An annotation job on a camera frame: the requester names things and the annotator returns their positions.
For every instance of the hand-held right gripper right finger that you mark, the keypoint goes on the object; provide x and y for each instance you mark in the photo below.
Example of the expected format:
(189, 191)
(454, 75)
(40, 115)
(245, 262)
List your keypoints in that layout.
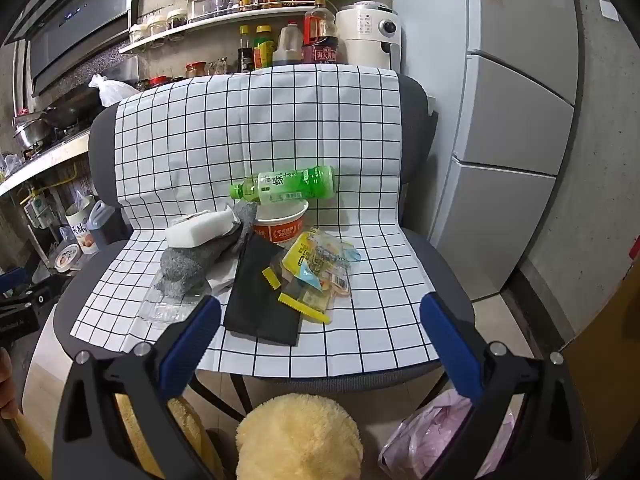
(450, 347)

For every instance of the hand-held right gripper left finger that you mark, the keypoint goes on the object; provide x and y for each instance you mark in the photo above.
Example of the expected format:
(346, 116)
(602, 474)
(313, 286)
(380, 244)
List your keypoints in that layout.
(192, 342)

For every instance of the pink plastic bag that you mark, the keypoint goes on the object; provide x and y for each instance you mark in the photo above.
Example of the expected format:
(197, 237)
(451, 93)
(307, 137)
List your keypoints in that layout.
(430, 442)

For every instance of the person's left hand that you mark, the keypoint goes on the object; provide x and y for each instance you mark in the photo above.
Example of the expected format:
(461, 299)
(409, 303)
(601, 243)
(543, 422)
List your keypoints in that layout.
(6, 385)

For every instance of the black flat pouch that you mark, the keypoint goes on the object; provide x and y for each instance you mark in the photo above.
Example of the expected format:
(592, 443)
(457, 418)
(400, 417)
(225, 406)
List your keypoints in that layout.
(255, 305)

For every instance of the crumpled white paper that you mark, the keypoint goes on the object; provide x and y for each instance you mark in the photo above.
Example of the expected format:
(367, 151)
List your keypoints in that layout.
(222, 274)

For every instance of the grey knitted cloth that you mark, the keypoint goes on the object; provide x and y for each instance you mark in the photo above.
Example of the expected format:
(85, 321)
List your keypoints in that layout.
(185, 265)

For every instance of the white printed bucket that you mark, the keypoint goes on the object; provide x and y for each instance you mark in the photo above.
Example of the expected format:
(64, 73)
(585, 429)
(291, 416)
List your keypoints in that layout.
(80, 225)

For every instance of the white foam block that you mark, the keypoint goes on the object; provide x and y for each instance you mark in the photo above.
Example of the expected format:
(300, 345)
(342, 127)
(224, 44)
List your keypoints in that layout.
(200, 230)

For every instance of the clear yellow-strip zip bag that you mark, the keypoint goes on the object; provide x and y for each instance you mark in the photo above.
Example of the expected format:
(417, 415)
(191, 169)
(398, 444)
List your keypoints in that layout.
(305, 306)

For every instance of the grey-blue plastic jug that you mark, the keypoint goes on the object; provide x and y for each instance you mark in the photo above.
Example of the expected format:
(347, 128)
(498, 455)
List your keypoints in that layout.
(107, 225)

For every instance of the yellow gas pipe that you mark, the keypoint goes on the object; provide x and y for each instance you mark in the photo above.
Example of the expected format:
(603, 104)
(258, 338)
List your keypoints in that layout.
(50, 187)

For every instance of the red instant noodle cup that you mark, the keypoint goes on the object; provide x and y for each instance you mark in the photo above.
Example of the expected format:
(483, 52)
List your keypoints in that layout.
(277, 232)

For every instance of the yellow snack wrapper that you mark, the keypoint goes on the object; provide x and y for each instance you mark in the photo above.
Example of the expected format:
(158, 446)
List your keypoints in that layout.
(311, 252)

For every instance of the brown wooden door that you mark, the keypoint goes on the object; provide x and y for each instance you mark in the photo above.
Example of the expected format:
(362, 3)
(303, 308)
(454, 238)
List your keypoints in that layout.
(605, 370)

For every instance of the kitchen counter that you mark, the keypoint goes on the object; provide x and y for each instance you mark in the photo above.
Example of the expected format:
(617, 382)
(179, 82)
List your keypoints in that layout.
(45, 160)

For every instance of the steel cooking pot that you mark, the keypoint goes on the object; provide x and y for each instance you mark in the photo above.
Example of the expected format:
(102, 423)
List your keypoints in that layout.
(32, 135)

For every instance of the green plastic drink bottle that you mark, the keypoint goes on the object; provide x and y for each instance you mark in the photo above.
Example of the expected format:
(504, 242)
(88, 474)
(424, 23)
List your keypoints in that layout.
(300, 182)

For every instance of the black wok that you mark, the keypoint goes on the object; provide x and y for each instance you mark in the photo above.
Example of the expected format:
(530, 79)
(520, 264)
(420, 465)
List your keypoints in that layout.
(67, 112)

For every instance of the grey office chair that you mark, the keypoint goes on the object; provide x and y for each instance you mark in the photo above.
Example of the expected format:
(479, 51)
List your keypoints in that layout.
(415, 115)

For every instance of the white black-checked cloth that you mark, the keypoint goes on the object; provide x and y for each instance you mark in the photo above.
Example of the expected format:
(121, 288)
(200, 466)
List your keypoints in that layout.
(300, 125)

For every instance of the grey refrigerator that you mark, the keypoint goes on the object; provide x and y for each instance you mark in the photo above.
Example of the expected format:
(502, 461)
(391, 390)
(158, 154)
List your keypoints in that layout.
(500, 110)

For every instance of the white knotted plastic bag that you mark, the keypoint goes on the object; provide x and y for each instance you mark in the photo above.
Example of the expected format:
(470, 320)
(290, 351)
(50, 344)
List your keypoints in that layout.
(115, 92)

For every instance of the red-lid glass jar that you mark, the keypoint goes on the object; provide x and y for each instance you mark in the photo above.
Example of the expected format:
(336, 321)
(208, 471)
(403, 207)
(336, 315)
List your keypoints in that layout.
(195, 70)

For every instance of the dark soy sauce bottle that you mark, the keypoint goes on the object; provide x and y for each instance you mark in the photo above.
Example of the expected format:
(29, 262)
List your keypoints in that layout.
(245, 52)

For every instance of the black range hood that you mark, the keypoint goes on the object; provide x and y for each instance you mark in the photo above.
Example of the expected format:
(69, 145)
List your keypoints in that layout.
(75, 25)

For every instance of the yellow-green label bottle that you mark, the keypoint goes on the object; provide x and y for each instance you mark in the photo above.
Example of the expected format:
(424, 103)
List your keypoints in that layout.
(263, 50)

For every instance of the small glass spice jar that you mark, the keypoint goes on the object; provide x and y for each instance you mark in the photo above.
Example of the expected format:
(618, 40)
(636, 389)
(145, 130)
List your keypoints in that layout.
(157, 26)
(176, 18)
(138, 34)

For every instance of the white jug of dark sauce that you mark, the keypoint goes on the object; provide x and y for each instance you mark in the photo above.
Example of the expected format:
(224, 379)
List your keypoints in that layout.
(287, 47)

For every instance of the white air fryer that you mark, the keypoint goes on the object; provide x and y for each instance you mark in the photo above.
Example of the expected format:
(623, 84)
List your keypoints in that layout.
(360, 35)

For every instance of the large red-label oil bottle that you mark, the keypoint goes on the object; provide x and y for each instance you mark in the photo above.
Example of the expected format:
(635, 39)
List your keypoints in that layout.
(320, 35)

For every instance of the large clear glass jar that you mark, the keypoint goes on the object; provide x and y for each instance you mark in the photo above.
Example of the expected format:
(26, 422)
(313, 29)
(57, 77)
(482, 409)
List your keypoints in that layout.
(199, 7)

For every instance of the white wall shelf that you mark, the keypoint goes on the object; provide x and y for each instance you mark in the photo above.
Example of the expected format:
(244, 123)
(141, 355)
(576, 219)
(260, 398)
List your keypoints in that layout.
(225, 17)

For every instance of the white wall plate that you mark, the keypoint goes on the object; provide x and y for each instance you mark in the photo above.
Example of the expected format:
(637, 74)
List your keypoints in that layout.
(609, 10)

